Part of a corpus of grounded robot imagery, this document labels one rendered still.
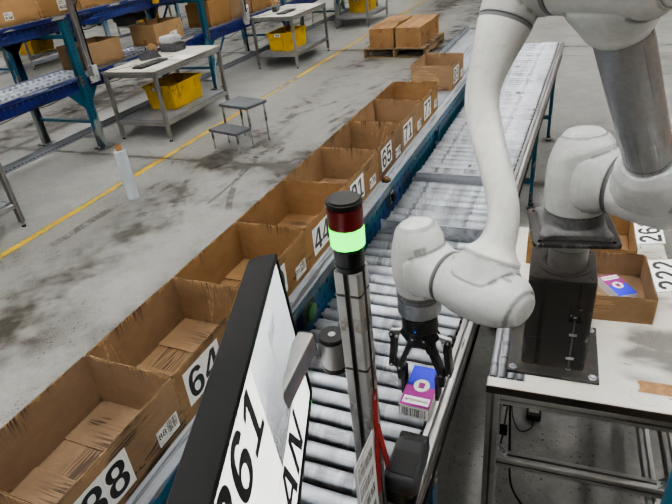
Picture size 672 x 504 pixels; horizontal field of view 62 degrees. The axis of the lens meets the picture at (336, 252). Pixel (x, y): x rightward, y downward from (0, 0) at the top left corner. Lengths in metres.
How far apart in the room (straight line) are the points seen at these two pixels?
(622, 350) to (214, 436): 1.56
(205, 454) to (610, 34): 0.88
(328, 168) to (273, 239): 0.79
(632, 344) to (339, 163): 1.50
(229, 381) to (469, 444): 2.02
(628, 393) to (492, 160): 1.00
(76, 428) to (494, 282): 1.19
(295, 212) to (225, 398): 1.89
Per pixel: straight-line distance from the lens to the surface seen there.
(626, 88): 1.20
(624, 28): 1.07
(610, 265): 2.30
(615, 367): 1.92
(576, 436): 2.72
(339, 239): 0.77
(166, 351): 1.86
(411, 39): 9.36
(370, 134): 3.09
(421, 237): 1.05
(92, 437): 1.67
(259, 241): 2.14
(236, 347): 0.71
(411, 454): 1.16
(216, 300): 1.83
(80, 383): 1.69
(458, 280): 1.00
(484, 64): 1.10
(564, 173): 1.54
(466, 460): 2.56
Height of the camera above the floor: 1.99
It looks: 31 degrees down
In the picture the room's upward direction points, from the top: 7 degrees counter-clockwise
